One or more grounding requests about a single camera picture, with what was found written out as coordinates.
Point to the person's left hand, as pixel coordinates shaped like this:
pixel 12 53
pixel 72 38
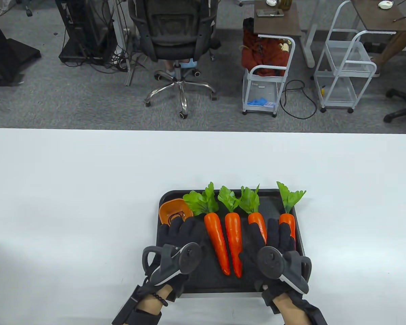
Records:
pixel 186 230

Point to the person's right hand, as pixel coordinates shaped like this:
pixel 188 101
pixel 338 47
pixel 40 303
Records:
pixel 274 237

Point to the black rubber band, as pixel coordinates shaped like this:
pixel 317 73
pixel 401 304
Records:
pixel 172 216

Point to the orange toy carrot green leaves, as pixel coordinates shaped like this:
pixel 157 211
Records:
pixel 233 237
pixel 287 221
pixel 216 237
pixel 257 221

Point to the person's left forearm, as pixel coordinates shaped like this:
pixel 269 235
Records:
pixel 145 306

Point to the person's right forearm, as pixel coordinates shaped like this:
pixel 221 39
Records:
pixel 289 311

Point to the orange plastic bowl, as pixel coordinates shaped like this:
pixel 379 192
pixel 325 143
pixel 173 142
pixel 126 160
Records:
pixel 171 206

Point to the black plastic tray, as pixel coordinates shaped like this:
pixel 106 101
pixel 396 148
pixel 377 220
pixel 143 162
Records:
pixel 216 282

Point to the blue disposable gloves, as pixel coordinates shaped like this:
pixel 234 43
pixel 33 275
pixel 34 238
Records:
pixel 257 101

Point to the white rolling cart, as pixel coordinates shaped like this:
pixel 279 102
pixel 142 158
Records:
pixel 267 68
pixel 355 62

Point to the black chair base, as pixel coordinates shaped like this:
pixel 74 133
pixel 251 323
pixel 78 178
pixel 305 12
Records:
pixel 397 115

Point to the black office chair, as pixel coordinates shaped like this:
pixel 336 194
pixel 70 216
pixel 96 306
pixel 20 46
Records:
pixel 176 44

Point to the red fabric bag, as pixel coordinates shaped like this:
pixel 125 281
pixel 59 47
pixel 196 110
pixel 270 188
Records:
pixel 260 50

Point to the brown top desk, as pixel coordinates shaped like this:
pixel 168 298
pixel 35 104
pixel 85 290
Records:
pixel 277 25
pixel 375 23

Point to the black equipment stand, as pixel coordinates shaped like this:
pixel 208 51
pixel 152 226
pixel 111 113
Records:
pixel 88 30

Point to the dark rectangular tablet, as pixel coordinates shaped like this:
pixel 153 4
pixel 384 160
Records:
pixel 270 13

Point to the brown bottle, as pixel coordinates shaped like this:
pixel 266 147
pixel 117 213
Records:
pixel 286 4

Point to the black covered floor base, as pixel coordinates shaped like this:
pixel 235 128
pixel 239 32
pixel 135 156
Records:
pixel 6 50

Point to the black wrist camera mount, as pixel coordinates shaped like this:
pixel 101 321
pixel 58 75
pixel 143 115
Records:
pixel 316 316
pixel 132 318

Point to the white metal frame post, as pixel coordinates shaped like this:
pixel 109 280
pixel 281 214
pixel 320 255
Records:
pixel 123 40

